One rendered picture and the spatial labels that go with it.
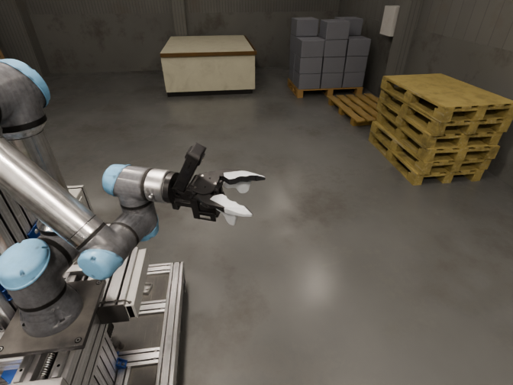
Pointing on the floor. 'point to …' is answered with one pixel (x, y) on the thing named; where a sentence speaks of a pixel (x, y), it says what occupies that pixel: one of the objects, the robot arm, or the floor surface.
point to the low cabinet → (208, 65)
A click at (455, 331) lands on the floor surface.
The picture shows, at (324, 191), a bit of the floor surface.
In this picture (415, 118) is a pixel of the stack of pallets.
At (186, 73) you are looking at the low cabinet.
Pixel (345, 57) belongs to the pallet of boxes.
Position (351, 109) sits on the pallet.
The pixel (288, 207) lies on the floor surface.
